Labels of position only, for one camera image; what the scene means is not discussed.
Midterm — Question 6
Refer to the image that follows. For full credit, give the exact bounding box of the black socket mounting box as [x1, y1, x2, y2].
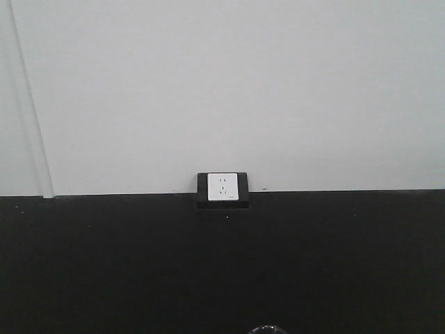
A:
[195, 173, 250, 209]

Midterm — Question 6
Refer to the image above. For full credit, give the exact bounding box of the dark round object bottom edge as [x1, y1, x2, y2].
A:
[248, 324, 287, 334]

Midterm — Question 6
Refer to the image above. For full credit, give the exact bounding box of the white wall power socket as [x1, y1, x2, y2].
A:
[207, 173, 239, 202]

